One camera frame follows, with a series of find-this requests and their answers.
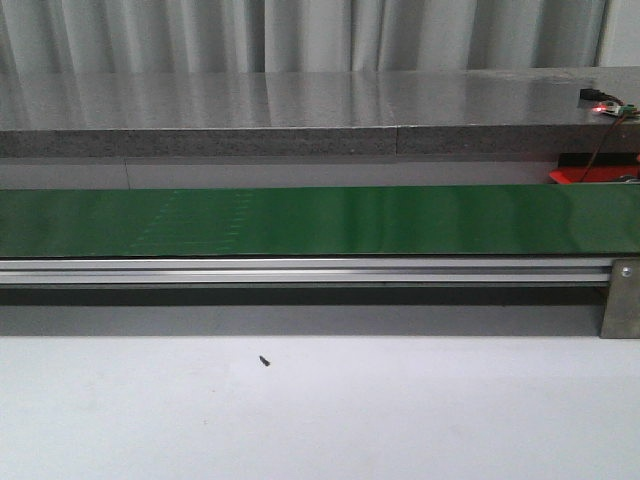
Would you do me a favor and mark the aluminium conveyor rail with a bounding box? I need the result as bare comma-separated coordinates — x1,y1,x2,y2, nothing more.
1,257,614,286

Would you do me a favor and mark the small green circuit board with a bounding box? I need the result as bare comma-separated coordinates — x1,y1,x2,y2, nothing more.
592,101,639,118

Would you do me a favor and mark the green conveyor belt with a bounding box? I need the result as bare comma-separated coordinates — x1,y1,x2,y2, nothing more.
1,184,639,259

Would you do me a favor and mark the grey curtain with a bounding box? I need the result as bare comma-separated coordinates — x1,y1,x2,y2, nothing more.
1,0,609,75

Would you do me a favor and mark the red plastic tray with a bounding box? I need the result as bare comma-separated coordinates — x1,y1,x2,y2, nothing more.
549,166,639,185

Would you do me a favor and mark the steel conveyor bracket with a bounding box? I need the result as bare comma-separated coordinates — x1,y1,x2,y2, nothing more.
600,258,640,339

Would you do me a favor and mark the thin orange wire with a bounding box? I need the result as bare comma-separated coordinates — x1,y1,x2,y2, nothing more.
577,113,626,184

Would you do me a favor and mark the grey stone shelf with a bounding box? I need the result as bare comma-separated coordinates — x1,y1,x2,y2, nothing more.
1,67,639,158

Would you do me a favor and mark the black usb plug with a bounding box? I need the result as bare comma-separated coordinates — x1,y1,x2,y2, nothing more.
579,88,606,108

